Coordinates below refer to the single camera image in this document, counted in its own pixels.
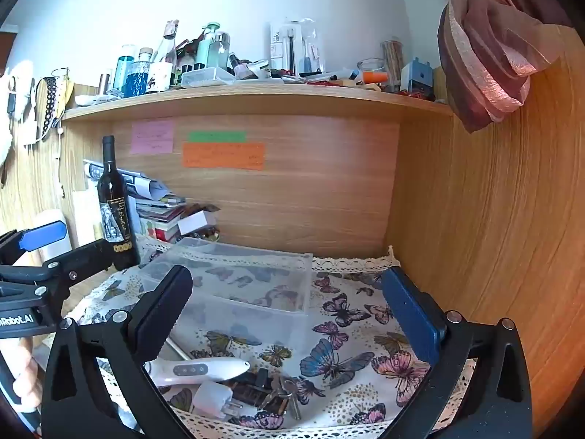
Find bunch of keys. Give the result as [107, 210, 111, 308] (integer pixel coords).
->
[260, 372, 303, 421]

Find white handheld device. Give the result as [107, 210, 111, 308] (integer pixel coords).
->
[144, 357, 250, 387]

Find green sticky note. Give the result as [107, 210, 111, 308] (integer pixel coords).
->
[188, 131, 248, 143]

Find yellow hanging item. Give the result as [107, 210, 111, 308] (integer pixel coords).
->
[54, 68, 75, 116]

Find brown pink curtain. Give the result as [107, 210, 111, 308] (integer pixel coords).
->
[378, 0, 574, 134]

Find tall jar of sticks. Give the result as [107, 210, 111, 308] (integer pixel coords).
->
[381, 39, 405, 93]

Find stack of books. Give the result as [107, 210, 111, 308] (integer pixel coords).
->
[135, 194, 189, 244]

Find clear plastic bottle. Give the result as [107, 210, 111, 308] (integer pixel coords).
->
[215, 32, 231, 69]

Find teal glass bottle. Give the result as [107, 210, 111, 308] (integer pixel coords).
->
[112, 44, 137, 93]

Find wooden shelf board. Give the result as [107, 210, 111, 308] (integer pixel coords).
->
[61, 78, 454, 122]

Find person's left hand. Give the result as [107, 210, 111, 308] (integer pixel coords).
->
[9, 335, 45, 399]

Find toothbrush blister package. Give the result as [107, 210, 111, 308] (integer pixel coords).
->
[269, 18, 321, 76]

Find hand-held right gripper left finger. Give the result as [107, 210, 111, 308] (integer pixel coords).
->
[41, 264, 193, 439]

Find clear plastic storage box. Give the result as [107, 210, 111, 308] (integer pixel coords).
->
[137, 236, 314, 346]

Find orange sticky note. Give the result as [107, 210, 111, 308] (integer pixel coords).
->
[182, 142, 267, 171]

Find small white box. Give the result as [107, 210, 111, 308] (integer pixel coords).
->
[177, 213, 218, 237]

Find short glass jar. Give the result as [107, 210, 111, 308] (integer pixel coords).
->
[356, 57, 389, 86]

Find tall glass bottle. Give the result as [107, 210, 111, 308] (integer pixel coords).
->
[148, 19, 179, 93]

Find white fluffy cloth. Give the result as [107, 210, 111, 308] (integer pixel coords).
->
[0, 61, 35, 166]

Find dark brown small case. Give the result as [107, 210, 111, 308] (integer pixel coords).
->
[227, 369, 285, 417]

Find silver metal cylinder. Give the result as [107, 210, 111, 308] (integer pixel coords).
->
[165, 338, 193, 362]

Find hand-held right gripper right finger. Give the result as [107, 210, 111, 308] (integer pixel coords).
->
[381, 265, 533, 439]

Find rolled magazine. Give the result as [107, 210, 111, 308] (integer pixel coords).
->
[83, 159, 173, 200]

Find white cup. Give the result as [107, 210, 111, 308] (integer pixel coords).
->
[38, 209, 69, 262]

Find blue patterned bottle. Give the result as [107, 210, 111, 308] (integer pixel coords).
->
[125, 48, 154, 98]

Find butterfly print tablecloth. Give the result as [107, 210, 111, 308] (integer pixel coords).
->
[59, 233, 480, 439]

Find blue pencil sharpener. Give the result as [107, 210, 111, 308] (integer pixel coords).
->
[401, 57, 434, 95]

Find clear plastic tray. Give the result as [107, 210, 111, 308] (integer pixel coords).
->
[180, 67, 237, 89]

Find pink sticky note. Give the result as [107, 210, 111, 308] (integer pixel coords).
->
[130, 119, 176, 155]

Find white charger plug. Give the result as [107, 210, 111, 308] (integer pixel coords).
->
[192, 381, 244, 421]

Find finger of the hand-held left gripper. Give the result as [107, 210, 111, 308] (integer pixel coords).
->
[0, 220, 67, 267]
[41, 239, 113, 305]

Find green pump bottle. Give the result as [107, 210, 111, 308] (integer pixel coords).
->
[196, 21, 220, 70]

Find studded band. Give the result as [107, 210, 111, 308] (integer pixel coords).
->
[36, 76, 59, 141]

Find dark wine bottle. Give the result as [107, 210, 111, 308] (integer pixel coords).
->
[97, 135, 140, 272]

